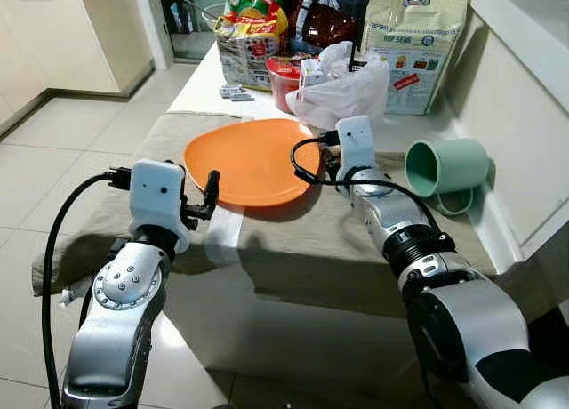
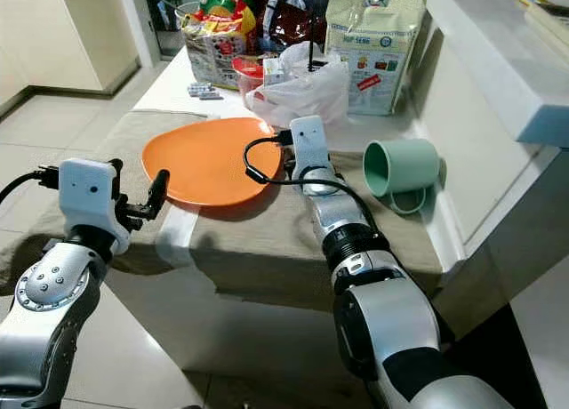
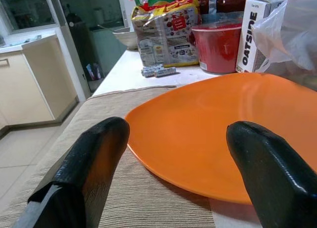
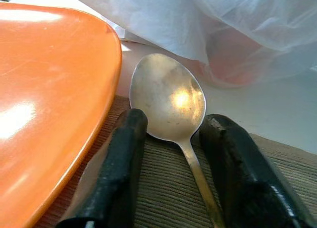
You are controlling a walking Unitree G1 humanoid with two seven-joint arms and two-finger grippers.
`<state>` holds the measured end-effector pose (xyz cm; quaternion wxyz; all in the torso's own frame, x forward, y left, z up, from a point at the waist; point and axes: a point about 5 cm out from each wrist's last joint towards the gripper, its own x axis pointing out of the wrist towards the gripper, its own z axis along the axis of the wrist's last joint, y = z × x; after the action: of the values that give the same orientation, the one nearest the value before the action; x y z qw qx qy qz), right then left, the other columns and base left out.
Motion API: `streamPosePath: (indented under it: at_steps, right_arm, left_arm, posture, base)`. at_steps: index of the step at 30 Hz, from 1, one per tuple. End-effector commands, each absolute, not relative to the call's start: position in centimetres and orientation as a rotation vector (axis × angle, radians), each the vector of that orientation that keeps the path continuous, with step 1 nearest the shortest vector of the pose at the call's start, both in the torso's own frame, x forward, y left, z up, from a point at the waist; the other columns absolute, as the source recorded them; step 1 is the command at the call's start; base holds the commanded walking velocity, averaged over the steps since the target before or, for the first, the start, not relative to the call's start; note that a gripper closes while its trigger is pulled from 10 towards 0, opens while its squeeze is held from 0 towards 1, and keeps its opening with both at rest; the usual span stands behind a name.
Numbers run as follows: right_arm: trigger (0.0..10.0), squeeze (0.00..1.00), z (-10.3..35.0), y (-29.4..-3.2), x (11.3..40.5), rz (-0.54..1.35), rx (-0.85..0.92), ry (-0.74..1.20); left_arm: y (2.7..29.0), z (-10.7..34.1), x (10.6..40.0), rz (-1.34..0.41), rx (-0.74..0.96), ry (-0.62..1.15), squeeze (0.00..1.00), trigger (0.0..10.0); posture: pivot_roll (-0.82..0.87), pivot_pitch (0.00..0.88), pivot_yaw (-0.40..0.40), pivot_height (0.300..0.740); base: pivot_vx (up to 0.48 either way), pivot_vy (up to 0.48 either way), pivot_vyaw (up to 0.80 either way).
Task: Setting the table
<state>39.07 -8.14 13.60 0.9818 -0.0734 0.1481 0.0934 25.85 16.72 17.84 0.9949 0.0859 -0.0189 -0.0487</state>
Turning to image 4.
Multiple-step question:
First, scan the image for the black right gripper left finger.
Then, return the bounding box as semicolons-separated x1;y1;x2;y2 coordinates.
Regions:
55;108;149;228

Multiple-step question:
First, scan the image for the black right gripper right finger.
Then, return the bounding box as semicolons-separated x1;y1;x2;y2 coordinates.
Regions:
199;114;317;228

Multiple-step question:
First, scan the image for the metal spoon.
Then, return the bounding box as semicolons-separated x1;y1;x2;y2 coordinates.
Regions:
129;53;226;228

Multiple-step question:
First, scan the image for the orange plastic plate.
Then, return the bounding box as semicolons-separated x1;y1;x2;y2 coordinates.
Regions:
0;2;123;228

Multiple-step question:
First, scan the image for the beige ribbed table cloth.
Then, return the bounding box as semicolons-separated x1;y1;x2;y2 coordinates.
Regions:
42;95;317;228

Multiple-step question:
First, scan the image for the white plastic bag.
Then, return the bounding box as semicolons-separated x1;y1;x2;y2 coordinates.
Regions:
66;0;317;90

